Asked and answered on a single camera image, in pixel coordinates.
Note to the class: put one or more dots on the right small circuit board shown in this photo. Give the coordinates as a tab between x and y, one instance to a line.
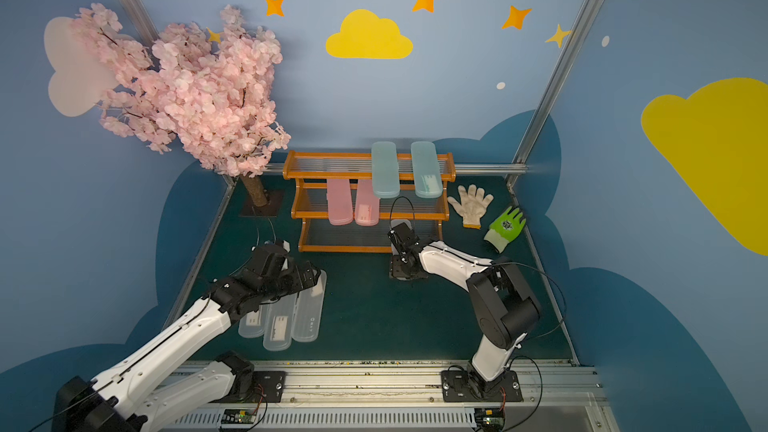
489	420

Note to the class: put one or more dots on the pink pencil case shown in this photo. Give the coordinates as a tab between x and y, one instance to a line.
339	202
366	204

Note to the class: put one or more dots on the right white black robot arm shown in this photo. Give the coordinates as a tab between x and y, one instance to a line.
505	306

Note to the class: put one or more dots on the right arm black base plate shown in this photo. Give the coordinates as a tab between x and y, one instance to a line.
459	385

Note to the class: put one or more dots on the clear pencil case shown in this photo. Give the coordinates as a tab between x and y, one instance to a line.
253	325
308	312
278	323
401	236

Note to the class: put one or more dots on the left small circuit board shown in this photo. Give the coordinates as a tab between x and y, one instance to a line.
238	417

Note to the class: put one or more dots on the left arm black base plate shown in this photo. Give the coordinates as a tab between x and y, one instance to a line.
267	385

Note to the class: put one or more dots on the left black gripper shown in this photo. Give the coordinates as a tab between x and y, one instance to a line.
300	277

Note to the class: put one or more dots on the orange three-tier shelf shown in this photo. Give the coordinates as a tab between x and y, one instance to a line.
310	172

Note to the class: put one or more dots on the small circuit board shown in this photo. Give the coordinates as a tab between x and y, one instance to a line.
238	417
489	420

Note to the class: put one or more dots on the white knit glove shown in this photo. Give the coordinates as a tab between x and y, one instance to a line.
471	205

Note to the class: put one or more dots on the blue pencil case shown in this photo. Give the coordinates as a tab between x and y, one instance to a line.
385	170
426	170

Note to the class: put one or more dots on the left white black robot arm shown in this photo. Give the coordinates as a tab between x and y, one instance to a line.
130	396

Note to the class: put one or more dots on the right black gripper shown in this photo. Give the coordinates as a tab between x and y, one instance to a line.
408	267

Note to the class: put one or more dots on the pink cherry blossom tree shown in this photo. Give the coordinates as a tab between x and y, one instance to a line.
214	97

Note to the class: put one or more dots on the green white work glove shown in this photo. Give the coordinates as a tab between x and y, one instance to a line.
505	228

